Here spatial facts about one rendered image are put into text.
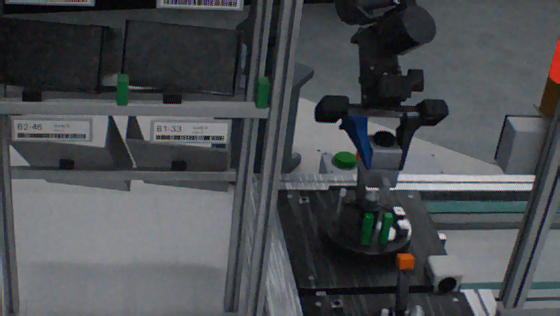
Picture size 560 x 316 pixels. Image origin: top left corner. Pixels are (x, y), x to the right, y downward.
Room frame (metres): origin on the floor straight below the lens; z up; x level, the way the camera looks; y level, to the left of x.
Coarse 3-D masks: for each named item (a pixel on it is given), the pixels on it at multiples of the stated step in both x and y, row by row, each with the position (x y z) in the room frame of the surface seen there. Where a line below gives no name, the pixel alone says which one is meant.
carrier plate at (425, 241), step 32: (288, 192) 1.23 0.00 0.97; (320, 192) 1.24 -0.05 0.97; (352, 192) 1.26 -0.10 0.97; (416, 192) 1.28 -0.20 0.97; (288, 224) 1.15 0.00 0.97; (416, 224) 1.19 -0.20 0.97; (320, 256) 1.08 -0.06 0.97; (416, 256) 1.11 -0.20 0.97; (320, 288) 1.01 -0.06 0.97; (352, 288) 1.02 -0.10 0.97; (384, 288) 1.03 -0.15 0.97; (416, 288) 1.04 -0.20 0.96
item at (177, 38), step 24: (144, 24) 0.93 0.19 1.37; (168, 24) 0.94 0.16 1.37; (144, 48) 0.92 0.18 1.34; (168, 48) 0.93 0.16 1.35; (192, 48) 0.93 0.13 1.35; (216, 48) 0.93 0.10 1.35; (240, 48) 0.98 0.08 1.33; (144, 72) 0.91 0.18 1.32; (168, 72) 0.91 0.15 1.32; (192, 72) 0.92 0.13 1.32; (216, 72) 0.92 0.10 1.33; (240, 72) 1.11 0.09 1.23
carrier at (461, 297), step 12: (312, 300) 0.98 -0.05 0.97; (324, 300) 0.98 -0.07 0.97; (348, 300) 0.99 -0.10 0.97; (360, 300) 0.99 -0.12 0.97; (372, 300) 0.99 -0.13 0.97; (384, 300) 1.00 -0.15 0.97; (408, 300) 1.00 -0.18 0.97; (420, 300) 1.01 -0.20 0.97; (432, 300) 1.01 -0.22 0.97; (444, 300) 1.01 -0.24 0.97; (456, 300) 1.02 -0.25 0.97; (468, 300) 1.02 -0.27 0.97; (312, 312) 0.95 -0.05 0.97; (324, 312) 0.96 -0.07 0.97; (336, 312) 0.96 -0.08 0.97; (348, 312) 0.96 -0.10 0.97; (360, 312) 0.97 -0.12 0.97; (372, 312) 0.97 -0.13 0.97; (384, 312) 0.85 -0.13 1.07; (396, 312) 0.94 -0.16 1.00; (408, 312) 0.95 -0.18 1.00; (420, 312) 0.89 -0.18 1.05; (432, 312) 0.99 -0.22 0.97; (444, 312) 0.99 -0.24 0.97; (456, 312) 0.99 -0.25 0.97; (468, 312) 0.99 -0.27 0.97
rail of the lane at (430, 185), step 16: (256, 176) 1.28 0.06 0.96; (288, 176) 1.29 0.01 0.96; (304, 176) 1.30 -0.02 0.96; (320, 176) 1.30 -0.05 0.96; (336, 176) 1.31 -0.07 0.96; (352, 176) 1.32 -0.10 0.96; (400, 176) 1.34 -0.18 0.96; (416, 176) 1.35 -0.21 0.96; (432, 176) 1.35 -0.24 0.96; (448, 176) 1.36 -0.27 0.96; (464, 176) 1.37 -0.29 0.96; (480, 176) 1.38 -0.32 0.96; (496, 176) 1.38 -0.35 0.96; (512, 176) 1.39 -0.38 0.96; (528, 176) 1.40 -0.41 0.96; (432, 192) 1.31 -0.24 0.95; (448, 192) 1.32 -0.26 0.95; (464, 192) 1.33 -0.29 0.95; (480, 192) 1.33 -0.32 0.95; (496, 192) 1.34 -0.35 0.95; (512, 192) 1.35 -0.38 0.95; (528, 192) 1.35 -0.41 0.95
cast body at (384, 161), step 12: (384, 132) 1.15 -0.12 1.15; (372, 144) 1.13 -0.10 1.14; (384, 144) 1.13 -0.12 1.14; (396, 144) 1.14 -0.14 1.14; (372, 156) 1.12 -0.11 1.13; (384, 156) 1.12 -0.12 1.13; (396, 156) 1.12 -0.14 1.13; (360, 168) 1.15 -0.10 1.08; (372, 168) 1.11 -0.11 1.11; (384, 168) 1.12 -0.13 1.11; (396, 168) 1.12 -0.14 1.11; (372, 180) 1.11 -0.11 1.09; (384, 180) 1.11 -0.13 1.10; (396, 180) 1.12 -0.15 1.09; (384, 192) 1.09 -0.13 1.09
